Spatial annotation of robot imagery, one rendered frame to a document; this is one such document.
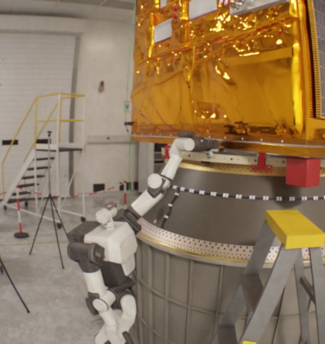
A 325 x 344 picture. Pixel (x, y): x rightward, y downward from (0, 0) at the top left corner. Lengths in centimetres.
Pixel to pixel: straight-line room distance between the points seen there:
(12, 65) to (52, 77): 132
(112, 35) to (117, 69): 112
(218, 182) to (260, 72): 71
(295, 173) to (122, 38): 924
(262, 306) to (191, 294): 95
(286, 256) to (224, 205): 93
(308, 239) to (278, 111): 77
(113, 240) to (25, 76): 808
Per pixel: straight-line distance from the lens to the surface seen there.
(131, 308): 191
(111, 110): 1012
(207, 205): 206
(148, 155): 970
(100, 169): 1005
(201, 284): 206
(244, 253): 191
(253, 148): 190
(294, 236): 114
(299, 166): 172
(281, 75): 172
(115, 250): 166
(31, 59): 956
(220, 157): 207
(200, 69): 228
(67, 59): 976
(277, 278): 119
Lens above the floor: 184
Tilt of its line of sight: 5 degrees down
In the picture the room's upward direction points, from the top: 1 degrees clockwise
